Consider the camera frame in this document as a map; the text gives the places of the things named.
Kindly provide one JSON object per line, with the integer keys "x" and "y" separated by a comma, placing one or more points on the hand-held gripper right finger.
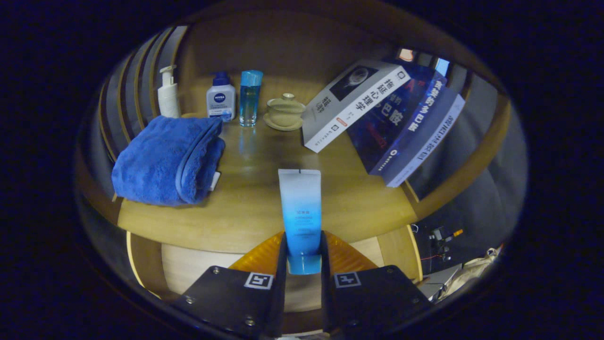
{"x": 326, "y": 297}

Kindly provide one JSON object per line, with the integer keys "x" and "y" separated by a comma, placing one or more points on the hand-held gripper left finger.
{"x": 282, "y": 293}

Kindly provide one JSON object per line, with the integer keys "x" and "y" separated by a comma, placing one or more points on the blue and white cosmetic tube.
{"x": 300, "y": 203}

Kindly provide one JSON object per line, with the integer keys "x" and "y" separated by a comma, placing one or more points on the wooden drawer with black knob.
{"x": 188, "y": 264}

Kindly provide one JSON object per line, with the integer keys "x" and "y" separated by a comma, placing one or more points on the wooden countertop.
{"x": 255, "y": 189}

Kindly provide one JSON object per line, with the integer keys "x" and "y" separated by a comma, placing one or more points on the black and orange clamp tool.
{"x": 436, "y": 233}

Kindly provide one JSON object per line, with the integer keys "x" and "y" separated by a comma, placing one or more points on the beige cloth bag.
{"x": 472, "y": 271}

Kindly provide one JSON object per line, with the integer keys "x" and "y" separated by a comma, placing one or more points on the beige lidded tea cup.
{"x": 284, "y": 113}

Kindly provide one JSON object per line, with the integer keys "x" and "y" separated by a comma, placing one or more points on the grey-purple book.
{"x": 424, "y": 146}

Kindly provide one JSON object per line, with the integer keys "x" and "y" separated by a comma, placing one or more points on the dark blue book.
{"x": 391, "y": 127}

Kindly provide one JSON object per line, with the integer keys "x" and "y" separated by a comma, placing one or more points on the blue rolled towel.
{"x": 155, "y": 160}

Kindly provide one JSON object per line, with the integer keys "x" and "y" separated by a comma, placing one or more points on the clear blue bottle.
{"x": 248, "y": 101}

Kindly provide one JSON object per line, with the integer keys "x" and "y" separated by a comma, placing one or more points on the white book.
{"x": 354, "y": 104}

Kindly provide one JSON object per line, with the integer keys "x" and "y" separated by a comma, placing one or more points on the white lotion bottle blue cap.
{"x": 220, "y": 101}

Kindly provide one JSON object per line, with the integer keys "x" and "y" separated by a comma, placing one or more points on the white pump bottle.
{"x": 168, "y": 99}

